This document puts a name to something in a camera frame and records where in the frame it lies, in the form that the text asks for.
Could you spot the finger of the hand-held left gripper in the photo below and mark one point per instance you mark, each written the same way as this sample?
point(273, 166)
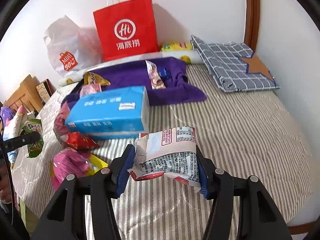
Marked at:
point(22, 141)

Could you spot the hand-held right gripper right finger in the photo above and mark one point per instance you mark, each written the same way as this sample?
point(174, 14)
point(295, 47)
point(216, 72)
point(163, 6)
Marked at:
point(203, 180)

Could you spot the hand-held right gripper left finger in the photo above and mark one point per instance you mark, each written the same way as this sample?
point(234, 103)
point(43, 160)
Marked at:
point(124, 177)

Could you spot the small yellow snack packet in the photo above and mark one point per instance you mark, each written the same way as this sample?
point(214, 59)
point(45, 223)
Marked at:
point(98, 163)

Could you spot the white red snack packet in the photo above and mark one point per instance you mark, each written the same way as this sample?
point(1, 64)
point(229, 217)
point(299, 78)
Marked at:
point(170, 152)

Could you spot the pink silver snack packet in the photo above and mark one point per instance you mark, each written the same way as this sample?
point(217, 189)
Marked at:
point(61, 120)

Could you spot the magenta snack packet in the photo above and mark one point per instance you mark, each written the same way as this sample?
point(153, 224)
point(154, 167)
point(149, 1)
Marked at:
point(70, 165)

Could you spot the light pink snack pouch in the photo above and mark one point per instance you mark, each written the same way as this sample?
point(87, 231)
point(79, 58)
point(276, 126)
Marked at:
point(90, 89)

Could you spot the yellow green snack packet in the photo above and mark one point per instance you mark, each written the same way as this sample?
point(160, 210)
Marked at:
point(93, 78)

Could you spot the long pink white snack packet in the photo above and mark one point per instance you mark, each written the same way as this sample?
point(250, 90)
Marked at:
point(155, 78)

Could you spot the small blue snack packet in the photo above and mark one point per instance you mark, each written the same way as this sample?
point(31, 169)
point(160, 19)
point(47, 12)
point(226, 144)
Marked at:
point(165, 73)

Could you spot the person's left hand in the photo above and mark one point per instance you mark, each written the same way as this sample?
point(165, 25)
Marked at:
point(3, 195)

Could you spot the wooden headboard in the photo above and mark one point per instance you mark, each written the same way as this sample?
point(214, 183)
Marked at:
point(27, 92)

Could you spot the striped mattress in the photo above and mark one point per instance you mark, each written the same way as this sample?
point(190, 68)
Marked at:
point(225, 135)

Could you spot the green blanket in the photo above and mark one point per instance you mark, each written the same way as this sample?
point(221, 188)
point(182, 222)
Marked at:
point(25, 212)

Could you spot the patterned book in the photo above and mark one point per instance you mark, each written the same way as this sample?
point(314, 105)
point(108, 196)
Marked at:
point(45, 90)

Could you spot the blue tissue pack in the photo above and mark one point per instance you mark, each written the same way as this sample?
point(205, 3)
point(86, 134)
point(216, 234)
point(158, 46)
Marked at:
point(107, 115)

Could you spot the purple towel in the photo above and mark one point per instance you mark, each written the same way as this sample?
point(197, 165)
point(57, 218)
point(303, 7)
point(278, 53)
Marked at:
point(135, 75)

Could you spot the grey plastic shopping bag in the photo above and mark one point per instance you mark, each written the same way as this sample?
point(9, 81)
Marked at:
point(65, 45)

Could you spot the folded blue checked cloth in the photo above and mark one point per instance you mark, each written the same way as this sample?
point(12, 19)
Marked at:
point(225, 62)

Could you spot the rolled fruit print mat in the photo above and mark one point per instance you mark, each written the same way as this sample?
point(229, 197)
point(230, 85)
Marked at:
point(182, 56)

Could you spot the yellow snack bag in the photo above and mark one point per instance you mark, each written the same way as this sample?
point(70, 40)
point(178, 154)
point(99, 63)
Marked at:
point(175, 46)

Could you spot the red paper shopping bag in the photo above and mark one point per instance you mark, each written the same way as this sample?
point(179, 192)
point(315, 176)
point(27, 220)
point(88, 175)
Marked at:
point(125, 30)

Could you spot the wooden bed frame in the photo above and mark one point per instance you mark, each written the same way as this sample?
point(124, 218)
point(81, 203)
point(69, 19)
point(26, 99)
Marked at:
point(300, 230)

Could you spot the brown wooden door frame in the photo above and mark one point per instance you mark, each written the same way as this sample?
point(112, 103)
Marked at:
point(252, 10)

